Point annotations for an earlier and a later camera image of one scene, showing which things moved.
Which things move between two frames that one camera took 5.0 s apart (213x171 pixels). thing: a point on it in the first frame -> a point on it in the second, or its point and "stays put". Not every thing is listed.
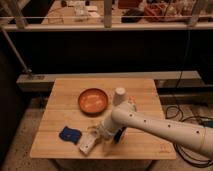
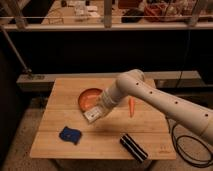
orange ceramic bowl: (93, 102) stays put
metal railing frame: (108, 25) stays put
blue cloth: (70, 134) stays put
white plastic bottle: (87, 141) -> (93, 114)
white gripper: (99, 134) -> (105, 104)
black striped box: (119, 135) -> (137, 151)
